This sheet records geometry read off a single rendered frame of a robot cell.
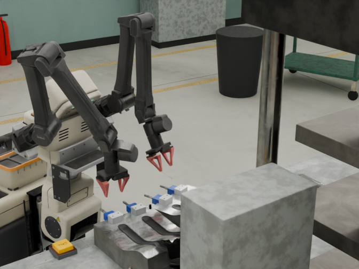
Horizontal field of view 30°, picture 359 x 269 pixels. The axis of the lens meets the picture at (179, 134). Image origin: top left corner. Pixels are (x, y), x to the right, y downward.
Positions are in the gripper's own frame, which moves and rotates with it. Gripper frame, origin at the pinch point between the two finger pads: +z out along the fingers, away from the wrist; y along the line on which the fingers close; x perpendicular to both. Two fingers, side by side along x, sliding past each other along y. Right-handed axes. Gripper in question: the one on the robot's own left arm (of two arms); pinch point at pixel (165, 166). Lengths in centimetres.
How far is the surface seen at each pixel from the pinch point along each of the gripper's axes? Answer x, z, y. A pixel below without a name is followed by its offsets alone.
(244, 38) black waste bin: 163, -37, 329
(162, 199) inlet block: 1.7, 11.8, -6.6
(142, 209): -1.3, 10.2, -22.2
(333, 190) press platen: -91, 12, -31
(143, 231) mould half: -7.7, 16.1, -31.5
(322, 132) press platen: -105, -9, -48
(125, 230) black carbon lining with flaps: -2.2, 13.8, -34.9
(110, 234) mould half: -0.2, 12.2, -40.9
